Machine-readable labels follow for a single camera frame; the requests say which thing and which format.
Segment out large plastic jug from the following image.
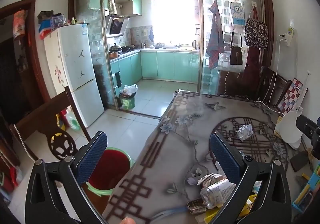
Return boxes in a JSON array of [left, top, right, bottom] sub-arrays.
[[65, 109, 82, 131]]

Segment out brown snack packet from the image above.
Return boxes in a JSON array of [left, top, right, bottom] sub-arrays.
[[187, 198, 208, 215]]

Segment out white desk lamp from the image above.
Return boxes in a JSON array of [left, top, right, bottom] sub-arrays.
[[274, 71, 311, 150]]

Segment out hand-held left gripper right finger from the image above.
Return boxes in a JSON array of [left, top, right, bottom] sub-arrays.
[[209, 131, 292, 224]]

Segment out white bead string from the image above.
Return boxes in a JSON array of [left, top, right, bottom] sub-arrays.
[[14, 124, 38, 162]]

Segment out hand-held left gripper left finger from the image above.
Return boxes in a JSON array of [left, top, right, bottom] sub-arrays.
[[25, 131, 108, 224]]

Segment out yellow plastic toy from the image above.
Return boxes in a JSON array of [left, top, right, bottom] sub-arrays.
[[55, 113, 66, 131]]

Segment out red hanging decoration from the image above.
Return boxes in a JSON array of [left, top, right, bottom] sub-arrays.
[[13, 10, 28, 40]]

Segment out small black handbag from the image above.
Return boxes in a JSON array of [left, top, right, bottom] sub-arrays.
[[229, 33, 244, 66]]

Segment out silver exhaust duct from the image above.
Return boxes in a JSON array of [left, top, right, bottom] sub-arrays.
[[107, 0, 118, 15]]

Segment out checkered game board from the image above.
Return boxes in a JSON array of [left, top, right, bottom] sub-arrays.
[[276, 78, 304, 115]]

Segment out brown printed paper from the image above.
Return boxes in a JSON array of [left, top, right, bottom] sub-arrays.
[[197, 173, 225, 187]]

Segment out crumpled silver wrapper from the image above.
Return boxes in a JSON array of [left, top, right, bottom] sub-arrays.
[[236, 124, 253, 141]]

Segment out range hood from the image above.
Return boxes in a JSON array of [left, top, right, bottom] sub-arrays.
[[105, 14, 130, 38]]

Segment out green wall plug charger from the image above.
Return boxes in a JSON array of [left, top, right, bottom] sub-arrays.
[[284, 27, 296, 48]]

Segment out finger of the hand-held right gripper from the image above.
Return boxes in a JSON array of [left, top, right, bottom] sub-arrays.
[[296, 115, 320, 160]]

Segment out white plastic bag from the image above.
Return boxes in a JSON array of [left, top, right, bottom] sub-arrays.
[[120, 84, 138, 96]]

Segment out blue smiley wall hanger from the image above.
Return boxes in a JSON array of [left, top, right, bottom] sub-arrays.
[[228, 1, 246, 27]]

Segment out yellow packet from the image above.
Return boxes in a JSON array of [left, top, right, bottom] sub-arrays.
[[274, 115, 285, 137]]

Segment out red and blue cloth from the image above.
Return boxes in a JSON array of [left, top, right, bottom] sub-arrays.
[[39, 20, 59, 40]]

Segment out black flat phone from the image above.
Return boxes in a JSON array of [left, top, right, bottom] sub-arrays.
[[290, 150, 312, 172]]

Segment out white power cable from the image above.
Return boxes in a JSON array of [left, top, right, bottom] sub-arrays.
[[256, 35, 288, 115]]

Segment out plaid hanging cloth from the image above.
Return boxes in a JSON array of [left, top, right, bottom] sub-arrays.
[[205, 0, 225, 71]]

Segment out letter printed tote bag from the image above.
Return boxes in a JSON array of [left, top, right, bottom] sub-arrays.
[[244, 16, 269, 49]]

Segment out blue toy box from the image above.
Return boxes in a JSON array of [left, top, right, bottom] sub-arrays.
[[292, 161, 320, 214]]

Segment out blue strap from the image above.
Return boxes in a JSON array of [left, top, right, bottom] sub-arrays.
[[150, 205, 191, 222]]

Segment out dark bag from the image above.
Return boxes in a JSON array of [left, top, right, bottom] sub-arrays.
[[37, 10, 54, 25]]

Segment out green kitchen waste bin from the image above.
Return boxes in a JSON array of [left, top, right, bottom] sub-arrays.
[[119, 92, 136, 110]]

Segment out teal lower kitchen cabinets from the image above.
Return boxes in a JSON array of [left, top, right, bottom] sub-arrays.
[[109, 50, 200, 88]]

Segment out crushed clear plastic bottle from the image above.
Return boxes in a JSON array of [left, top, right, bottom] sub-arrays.
[[200, 180, 237, 210]]

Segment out white refrigerator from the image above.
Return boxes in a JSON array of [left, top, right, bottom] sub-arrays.
[[44, 23, 105, 128]]

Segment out black hanging towel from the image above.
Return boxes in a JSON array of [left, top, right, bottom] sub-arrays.
[[114, 71, 122, 89]]

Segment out dark red hanging garment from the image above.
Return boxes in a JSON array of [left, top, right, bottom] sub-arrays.
[[243, 7, 263, 101]]

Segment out teal upper kitchen cabinet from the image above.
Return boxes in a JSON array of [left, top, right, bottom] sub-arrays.
[[132, 0, 143, 16]]

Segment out red bucket with green rim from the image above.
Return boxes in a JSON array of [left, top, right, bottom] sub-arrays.
[[86, 147, 132, 196]]

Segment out kitchen window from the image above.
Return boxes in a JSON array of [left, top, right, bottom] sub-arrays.
[[153, 0, 200, 45]]

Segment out frosted sliding glass door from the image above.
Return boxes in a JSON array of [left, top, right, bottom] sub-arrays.
[[74, 0, 121, 112]]

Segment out yellow paper sheets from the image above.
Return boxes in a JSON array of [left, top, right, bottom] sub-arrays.
[[202, 194, 258, 224]]

